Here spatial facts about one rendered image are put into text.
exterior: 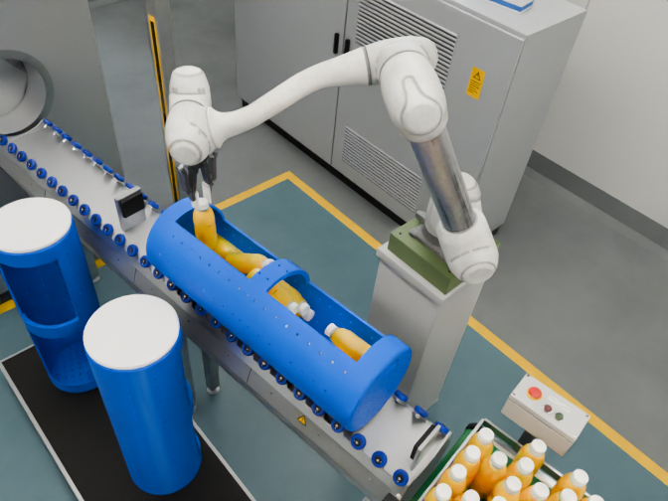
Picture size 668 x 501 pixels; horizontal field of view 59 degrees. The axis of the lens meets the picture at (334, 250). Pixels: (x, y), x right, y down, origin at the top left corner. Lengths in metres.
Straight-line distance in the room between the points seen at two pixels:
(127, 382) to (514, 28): 2.10
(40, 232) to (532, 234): 2.90
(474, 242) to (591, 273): 2.20
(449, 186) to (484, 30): 1.36
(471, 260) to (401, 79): 0.62
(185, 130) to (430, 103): 0.57
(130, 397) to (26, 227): 0.73
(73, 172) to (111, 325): 0.94
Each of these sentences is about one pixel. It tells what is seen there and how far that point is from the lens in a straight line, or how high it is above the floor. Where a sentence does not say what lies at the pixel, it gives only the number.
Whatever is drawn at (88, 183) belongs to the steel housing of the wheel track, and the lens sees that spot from 2.60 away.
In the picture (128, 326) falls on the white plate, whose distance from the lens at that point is 1.90.
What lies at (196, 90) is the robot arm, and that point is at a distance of 1.58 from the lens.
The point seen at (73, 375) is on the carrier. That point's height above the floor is 0.16.
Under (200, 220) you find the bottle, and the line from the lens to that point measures 1.86.
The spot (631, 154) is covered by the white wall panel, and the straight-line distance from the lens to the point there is 4.18.
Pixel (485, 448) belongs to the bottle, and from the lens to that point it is 1.71.
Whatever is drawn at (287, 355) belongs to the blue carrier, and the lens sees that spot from 1.65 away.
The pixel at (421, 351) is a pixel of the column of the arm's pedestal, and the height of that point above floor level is 0.67.
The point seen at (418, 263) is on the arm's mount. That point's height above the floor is 1.05.
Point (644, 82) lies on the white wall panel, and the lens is 4.02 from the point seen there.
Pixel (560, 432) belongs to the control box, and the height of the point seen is 1.09.
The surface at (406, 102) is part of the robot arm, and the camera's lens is 1.39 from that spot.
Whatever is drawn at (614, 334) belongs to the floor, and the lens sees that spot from 3.65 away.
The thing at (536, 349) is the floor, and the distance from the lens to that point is 3.37.
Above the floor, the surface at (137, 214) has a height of 0.98.
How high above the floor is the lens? 2.51
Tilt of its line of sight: 45 degrees down
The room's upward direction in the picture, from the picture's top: 7 degrees clockwise
